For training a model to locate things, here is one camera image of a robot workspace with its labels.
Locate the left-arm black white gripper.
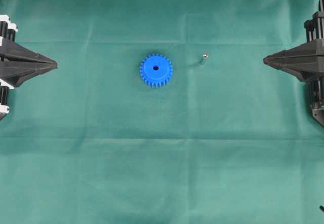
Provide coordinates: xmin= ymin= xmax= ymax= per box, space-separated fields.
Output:
xmin=0 ymin=14 xmax=58 ymax=121

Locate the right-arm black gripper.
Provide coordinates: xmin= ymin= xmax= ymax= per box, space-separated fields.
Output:
xmin=263 ymin=10 xmax=324 ymax=128

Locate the blue plastic gear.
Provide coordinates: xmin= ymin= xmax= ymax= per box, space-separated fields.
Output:
xmin=139 ymin=54 xmax=173 ymax=88

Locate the green cloth mat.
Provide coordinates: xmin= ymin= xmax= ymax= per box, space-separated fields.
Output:
xmin=1 ymin=0 xmax=323 ymax=223

